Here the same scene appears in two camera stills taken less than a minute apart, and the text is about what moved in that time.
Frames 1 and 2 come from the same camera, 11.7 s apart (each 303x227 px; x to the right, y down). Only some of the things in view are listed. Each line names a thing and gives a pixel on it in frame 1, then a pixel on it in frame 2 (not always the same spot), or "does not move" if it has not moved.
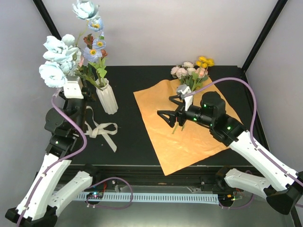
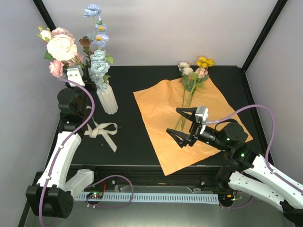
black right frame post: x=279 y=8 does not move
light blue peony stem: x=62 y=57 to x=99 y=67
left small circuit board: x=95 y=195 does not move
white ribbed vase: x=106 y=97 does not move
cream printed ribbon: x=102 y=129 does not move
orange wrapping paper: x=186 y=144 does not move
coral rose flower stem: x=102 y=71 to x=85 y=41
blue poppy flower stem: x=93 y=55 to x=94 y=10
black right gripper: x=173 y=115 to x=186 y=138
